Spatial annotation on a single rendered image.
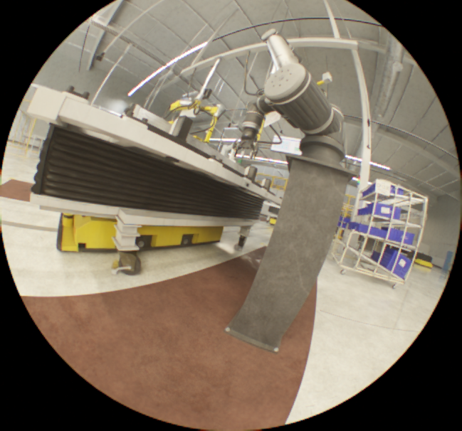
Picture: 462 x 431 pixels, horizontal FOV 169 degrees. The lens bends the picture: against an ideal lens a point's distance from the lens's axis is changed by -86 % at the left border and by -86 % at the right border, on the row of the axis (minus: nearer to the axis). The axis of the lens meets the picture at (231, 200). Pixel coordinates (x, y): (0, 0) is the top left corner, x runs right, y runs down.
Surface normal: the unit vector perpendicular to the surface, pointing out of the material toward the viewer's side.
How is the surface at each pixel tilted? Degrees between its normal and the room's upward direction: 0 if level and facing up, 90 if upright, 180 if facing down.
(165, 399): 0
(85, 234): 90
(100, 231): 90
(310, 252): 90
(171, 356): 0
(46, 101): 90
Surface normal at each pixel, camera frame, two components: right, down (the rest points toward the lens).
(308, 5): -0.22, 0.97
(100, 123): 0.80, 0.25
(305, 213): -0.40, -0.09
